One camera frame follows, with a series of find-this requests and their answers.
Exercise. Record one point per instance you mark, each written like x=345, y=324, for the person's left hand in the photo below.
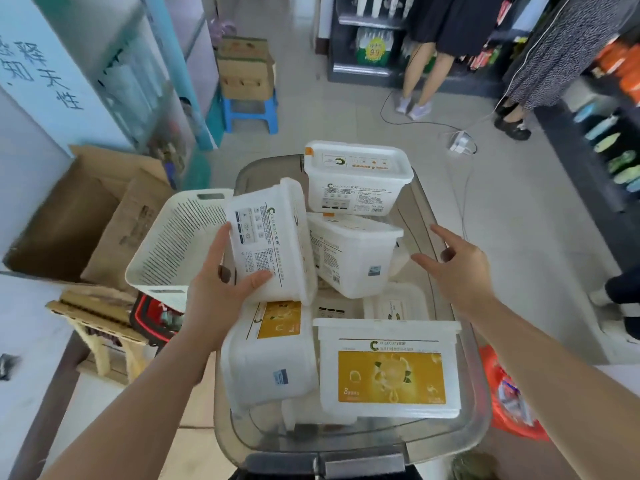
x=210, y=299

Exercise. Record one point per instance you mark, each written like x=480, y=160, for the person's right hand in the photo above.
x=465, y=279

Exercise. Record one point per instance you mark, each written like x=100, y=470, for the person's right thumb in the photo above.
x=427, y=264

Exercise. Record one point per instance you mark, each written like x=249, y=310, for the person's left thumb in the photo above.
x=252, y=284

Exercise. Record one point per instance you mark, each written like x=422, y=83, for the white plastic absorber box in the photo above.
x=272, y=239

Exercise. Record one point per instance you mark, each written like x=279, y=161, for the person's right forearm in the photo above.
x=550, y=374

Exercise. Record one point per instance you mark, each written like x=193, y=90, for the person's left forearm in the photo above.
x=135, y=414

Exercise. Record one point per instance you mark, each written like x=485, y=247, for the white perforated plastic basket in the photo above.
x=170, y=244

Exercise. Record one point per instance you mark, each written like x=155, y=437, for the red and black shopping basket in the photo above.
x=152, y=317

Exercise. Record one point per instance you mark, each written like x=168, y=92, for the pile of white boxes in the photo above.
x=387, y=369

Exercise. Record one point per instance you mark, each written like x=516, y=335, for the white power strip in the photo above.
x=461, y=143

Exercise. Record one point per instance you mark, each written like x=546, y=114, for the large translucent grey storage bin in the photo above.
x=475, y=389

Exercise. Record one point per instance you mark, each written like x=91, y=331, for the pale wooden stool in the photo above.
x=100, y=319

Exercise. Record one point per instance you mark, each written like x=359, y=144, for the red plastic bag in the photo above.
x=510, y=399

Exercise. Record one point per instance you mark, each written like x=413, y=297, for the blue plastic stool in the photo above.
x=250, y=113

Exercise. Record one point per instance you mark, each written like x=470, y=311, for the dark shelf unit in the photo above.
x=590, y=184

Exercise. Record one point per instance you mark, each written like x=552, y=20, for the open brown cardboard box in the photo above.
x=75, y=219

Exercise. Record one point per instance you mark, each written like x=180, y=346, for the plain brown cardboard box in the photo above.
x=246, y=79

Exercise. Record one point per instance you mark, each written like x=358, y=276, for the row of pastel bottles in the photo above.
x=615, y=144

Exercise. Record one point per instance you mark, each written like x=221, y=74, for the green pack with yellow tag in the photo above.
x=374, y=47

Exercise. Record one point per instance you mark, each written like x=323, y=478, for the dark store shelf rack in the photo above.
x=345, y=54

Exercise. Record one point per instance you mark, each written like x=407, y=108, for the glass door display cabinet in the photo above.
x=145, y=84

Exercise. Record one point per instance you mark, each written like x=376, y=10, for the cardboard box with green print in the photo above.
x=245, y=48

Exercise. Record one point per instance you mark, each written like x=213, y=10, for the pink plastic bag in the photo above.
x=222, y=30

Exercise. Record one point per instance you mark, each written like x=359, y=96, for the small black object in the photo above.
x=7, y=367

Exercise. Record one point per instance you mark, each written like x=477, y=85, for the stack of orange packets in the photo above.
x=625, y=64

